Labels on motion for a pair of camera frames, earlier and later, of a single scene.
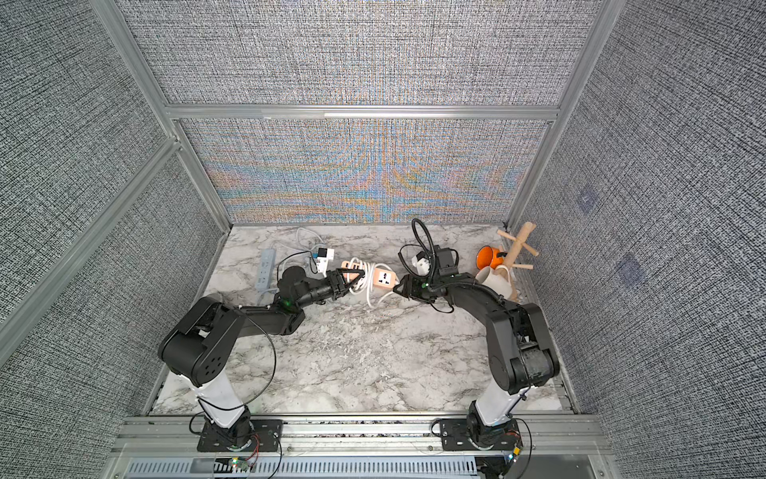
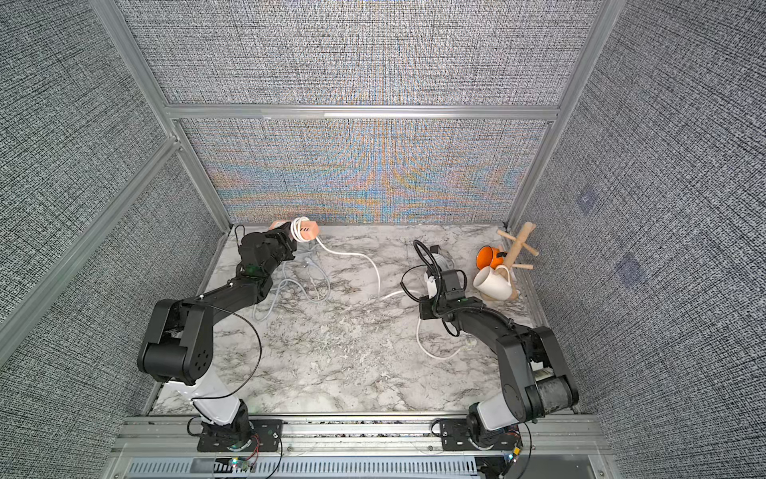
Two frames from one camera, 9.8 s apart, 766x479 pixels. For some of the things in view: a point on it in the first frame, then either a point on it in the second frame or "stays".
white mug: [498, 278] stays
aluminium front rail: [561, 447] stays
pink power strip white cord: [378, 280] to [305, 230]
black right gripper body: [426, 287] to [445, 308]
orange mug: [488, 256] stays
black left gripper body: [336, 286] to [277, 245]
